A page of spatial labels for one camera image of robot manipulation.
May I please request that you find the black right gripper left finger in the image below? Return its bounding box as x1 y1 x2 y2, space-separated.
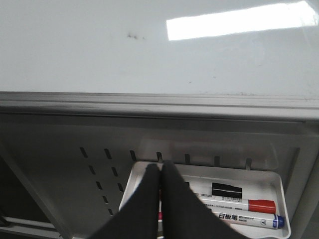
89 164 160 239

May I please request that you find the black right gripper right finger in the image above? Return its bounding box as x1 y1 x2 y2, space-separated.
161 161 245 239

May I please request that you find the black capped whiteboard marker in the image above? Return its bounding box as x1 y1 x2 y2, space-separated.
197 182 242 199

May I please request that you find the red capped whiteboard marker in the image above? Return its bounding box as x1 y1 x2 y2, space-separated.
195 194 276 214

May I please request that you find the blue capped whiteboard marker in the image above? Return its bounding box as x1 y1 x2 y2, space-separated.
212 211 285 229

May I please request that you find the white marker tray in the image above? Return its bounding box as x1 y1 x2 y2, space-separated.
118 160 292 239

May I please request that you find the grey perforated metal stand panel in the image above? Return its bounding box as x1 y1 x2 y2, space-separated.
0 114 319 239

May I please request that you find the white whiteboard with frame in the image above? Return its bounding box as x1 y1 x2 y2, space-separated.
0 0 319 121

